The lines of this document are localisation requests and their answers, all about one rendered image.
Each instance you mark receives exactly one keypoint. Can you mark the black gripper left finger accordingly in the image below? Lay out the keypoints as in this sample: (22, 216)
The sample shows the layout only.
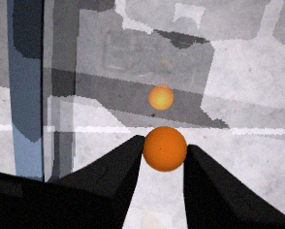
(96, 196)

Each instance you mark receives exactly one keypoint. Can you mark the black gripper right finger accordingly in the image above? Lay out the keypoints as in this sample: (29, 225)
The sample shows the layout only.
(216, 199)

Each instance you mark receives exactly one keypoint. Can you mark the clear low corner walls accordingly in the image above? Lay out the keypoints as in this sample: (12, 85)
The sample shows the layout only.
(60, 36)

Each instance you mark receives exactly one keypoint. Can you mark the clear low wall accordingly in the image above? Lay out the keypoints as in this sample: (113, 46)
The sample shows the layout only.
(26, 66)

